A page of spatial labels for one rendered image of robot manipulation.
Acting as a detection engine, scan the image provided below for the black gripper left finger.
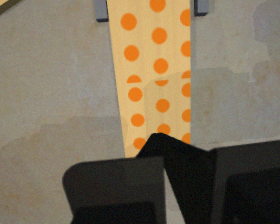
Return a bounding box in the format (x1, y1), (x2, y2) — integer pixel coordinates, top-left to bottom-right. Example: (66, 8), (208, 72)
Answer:
(62, 133), (167, 224)

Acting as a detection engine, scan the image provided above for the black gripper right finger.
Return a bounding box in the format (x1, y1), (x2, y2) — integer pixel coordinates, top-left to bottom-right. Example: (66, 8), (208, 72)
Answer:
(157, 132), (280, 224)

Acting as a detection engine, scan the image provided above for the orange polka-dot strip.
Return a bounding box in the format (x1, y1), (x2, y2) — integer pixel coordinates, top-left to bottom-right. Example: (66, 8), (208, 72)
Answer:
(107, 0), (191, 158)

